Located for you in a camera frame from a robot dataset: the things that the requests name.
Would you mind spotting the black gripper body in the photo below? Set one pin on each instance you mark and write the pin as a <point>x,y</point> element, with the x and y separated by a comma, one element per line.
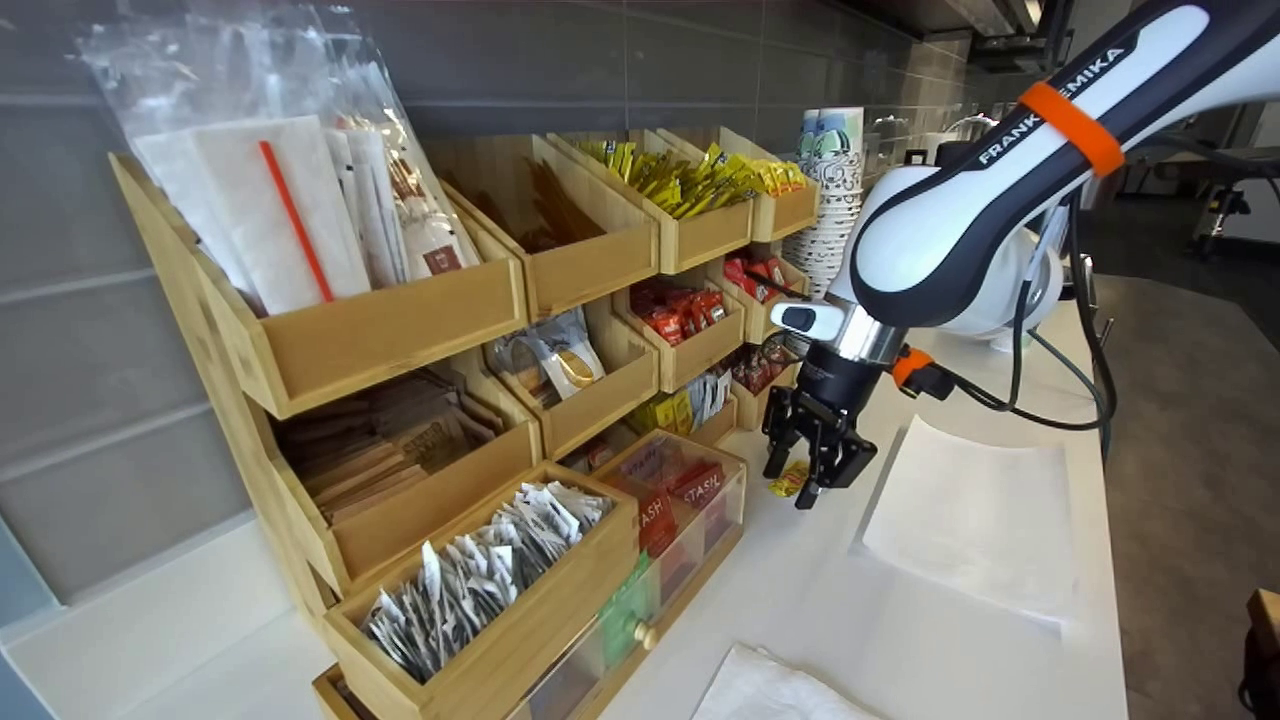
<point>824,403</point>

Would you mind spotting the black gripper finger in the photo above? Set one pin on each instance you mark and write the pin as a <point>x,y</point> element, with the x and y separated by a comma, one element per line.
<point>832,461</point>
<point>782,440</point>

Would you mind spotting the yellow mustard sachet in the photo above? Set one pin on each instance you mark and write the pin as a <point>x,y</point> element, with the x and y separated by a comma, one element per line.
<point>794,476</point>

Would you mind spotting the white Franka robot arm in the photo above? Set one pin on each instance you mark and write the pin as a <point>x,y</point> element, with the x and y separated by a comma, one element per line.
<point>938,275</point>

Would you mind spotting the wooden condiment stand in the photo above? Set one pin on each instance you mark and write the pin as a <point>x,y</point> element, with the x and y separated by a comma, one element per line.
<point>557,234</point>

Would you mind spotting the clear plastic drawer box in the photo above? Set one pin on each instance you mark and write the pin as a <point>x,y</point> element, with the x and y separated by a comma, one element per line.
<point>688,521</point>

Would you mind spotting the pile of red ketchup sachets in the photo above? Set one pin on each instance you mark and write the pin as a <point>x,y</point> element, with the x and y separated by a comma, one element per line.
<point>678,310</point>

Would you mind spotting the white paper towel right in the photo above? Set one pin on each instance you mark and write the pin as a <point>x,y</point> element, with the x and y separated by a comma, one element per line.
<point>987,521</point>

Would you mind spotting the white paper towel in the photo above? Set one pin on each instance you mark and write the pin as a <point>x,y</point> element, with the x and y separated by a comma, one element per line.
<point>987,521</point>
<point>758,686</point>

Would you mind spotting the pile of yellow mustard sachets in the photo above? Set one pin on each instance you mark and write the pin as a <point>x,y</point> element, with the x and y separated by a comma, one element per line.
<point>753,174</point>

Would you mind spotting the white paper towel left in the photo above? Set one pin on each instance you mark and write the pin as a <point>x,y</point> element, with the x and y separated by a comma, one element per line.
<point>758,686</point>

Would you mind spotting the stack of patterned paper cups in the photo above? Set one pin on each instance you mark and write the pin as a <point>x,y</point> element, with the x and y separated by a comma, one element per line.
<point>832,161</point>

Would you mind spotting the pile of gold sachets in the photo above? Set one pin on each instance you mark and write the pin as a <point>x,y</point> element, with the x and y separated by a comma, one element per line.
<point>682,189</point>

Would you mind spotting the pile of silver sachets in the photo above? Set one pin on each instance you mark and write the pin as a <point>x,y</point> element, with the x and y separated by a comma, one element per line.
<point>472,576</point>

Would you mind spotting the brown napkins stack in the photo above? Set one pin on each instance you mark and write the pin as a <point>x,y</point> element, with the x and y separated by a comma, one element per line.
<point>386,436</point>

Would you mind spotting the plastic bag of straws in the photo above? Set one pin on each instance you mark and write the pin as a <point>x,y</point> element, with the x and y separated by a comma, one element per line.
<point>279,134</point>

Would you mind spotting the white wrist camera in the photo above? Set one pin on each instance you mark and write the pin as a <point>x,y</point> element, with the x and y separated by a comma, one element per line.
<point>812,320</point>

